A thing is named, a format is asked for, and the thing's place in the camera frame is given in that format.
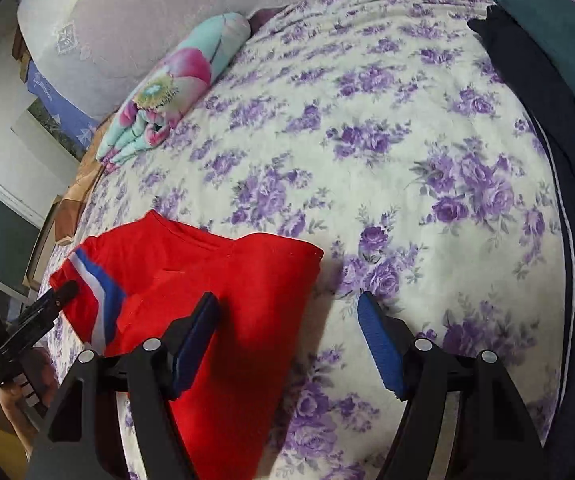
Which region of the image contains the red track pants striped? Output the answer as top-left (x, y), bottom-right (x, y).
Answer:
top-left (50, 211), bottom-right (323, 479)

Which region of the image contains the person left hand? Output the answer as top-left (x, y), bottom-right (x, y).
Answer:
top-left (0, 346), bottom-right (60, 458)

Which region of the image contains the brown satin pillow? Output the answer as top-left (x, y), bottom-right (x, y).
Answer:
top-left (54, 144), bottom-right (104, 246)

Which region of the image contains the blue hanging poster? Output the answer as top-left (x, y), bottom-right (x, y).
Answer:
top-left (26, 61), bottom-right (100, 148)

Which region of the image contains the floral turquoise folded quilt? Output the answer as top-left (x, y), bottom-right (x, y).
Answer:
top-left (96, 13), bottom-right (252, 167)

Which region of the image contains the white lace canopy cloth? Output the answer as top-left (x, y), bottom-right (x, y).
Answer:
top-left (17, 0), bottom-right (295, 119)

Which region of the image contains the purple floral bed sheet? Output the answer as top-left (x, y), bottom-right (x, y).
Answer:
top-left (38, 0), bottom-right (575, 480)

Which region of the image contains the window with white frame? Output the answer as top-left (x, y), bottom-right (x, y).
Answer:
top-left (0, 201), bottom-right (39, 323)

